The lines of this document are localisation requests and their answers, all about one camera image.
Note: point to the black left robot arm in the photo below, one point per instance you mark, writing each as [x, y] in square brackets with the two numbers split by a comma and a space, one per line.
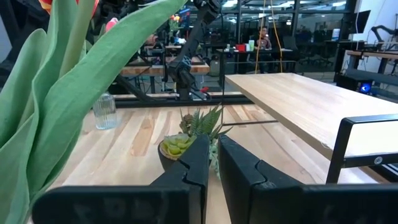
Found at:
[186, 68]

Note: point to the person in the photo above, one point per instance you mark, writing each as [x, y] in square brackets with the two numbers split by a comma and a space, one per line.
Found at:
[264, 40]

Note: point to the ribbed clear glass vase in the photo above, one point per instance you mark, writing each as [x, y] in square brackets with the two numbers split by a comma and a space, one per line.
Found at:
[105, 112]

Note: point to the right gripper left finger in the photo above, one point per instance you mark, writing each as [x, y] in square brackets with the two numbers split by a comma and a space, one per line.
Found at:
[140, 205]

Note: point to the potted succulent plant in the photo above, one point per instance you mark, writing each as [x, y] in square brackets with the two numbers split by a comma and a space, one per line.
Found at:
[178, 144]

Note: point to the computer case with blue light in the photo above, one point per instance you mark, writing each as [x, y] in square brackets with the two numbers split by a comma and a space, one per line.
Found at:
[365, 87]

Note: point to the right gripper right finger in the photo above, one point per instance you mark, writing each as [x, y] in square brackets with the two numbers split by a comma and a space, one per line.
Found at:
[280, 205]

